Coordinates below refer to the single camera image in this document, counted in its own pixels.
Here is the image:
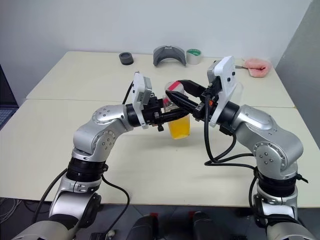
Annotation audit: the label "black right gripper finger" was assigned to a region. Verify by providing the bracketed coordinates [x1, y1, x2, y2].
[165, 91, 201, 115]
[178, 79, 208, 98]

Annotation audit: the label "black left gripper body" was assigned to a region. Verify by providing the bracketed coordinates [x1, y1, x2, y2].
[142, 96, 167, 133]

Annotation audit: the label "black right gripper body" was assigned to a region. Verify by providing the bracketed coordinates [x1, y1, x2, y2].
[191, 83, 221, 123]

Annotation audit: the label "plastic cup with orange liquid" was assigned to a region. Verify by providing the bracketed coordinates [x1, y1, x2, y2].
[163, 80, 193, 140]

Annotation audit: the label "tape roll with green core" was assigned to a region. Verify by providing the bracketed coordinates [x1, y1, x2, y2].
[185, 47, 204, 67]

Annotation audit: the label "grey curved plastic shell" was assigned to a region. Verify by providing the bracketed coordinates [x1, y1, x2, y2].
[152, 45, 188, 68]

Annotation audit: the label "pink cloth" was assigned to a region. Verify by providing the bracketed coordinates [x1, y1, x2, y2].
[243, 57, 273, 79]

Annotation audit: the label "grey partition panel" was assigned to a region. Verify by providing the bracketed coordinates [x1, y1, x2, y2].
[274, 0, 320, 112]

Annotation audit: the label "dark rounded shape red mark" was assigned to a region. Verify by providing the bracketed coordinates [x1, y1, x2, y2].
[189, 210, 221, 240]
[130, 211, 161, 240]

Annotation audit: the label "dark laptop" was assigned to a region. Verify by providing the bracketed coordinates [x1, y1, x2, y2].
[0, 63, 19, 131]

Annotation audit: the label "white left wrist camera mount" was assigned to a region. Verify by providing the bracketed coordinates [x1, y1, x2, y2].
[130, 71, 154, 130]

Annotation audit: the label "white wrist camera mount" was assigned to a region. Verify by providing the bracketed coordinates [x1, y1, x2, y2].
[206, 55, 239, 127]
[130, 71, 154, 130]

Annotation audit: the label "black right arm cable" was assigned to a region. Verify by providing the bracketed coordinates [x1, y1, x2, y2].
[203, 94, 262, 226]

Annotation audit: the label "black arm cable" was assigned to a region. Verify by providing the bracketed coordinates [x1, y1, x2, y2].
[32, 79, 131, 227]
[203, 94, 262, 226]

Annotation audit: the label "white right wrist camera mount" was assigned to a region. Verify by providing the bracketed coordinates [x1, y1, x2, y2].
[206, 55, 239, 127]

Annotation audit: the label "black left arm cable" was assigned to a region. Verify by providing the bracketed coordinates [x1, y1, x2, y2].
[32, 79, 131, 227]

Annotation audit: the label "white floor cables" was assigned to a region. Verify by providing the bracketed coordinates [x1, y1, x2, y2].
[0, 196, 35, 222]

